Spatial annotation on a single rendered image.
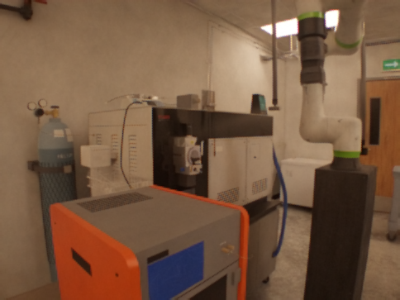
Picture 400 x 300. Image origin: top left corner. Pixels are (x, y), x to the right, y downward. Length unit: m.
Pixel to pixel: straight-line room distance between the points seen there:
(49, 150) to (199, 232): 1.38
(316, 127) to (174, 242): 0.95
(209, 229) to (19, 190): 1.74
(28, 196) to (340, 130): 2.05
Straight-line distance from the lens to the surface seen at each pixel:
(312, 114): 1.29
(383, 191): 4.82
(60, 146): 1.79
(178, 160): 1.25
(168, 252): 0.51
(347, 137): 1.29
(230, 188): 1.67
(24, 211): 2.19
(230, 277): 0.72
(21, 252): 2.29
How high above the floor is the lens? 1.34
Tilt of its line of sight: 5 degrees down
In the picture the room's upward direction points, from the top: straight up
